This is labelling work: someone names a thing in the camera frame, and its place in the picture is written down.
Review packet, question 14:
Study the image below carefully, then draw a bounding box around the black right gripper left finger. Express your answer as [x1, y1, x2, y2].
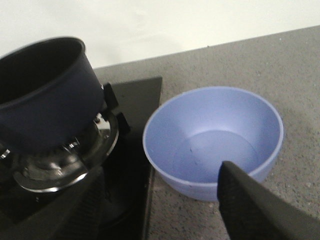
[0, 167, 105, 240]

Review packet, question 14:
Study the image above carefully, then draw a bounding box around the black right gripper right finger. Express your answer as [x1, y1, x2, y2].
[217, 161, 320, 240]

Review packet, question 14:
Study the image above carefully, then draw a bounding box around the light blue plastic bowl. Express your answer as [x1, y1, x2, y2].
[142, 86, 284, 202]

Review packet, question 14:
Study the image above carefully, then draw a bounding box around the dark blue cooking pot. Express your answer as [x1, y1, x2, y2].
[0, 37, 104, 154]

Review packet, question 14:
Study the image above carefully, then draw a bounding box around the right black pot support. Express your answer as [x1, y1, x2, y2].
[0, 82, 131, 193]

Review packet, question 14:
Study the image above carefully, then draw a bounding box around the right gas burner head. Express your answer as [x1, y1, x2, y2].
[13, 138, 88, 192]

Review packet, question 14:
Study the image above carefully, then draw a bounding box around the black glass gas stove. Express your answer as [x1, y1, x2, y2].
[0, 76, 163, 240]

